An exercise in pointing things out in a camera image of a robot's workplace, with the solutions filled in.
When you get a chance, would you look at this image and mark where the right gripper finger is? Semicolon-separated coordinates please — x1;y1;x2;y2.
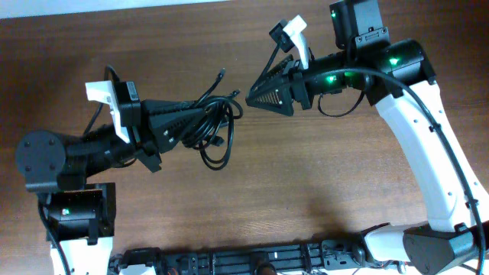
245;85;294;116
251;54;293;91

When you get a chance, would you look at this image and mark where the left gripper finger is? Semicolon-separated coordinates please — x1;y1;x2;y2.
141;99;199;118
148;108;205;154

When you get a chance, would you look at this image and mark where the black cable bundle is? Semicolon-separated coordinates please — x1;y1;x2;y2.
179;67;245;172

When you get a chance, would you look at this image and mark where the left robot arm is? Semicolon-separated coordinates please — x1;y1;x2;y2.
15;100;210;274

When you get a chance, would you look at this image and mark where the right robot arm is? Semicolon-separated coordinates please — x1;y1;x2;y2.
246;1;488;274

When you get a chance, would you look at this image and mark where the right camera black cable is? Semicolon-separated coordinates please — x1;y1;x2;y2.
249;41;487;275

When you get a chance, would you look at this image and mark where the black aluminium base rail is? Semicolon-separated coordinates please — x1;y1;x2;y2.
107;240;384;275

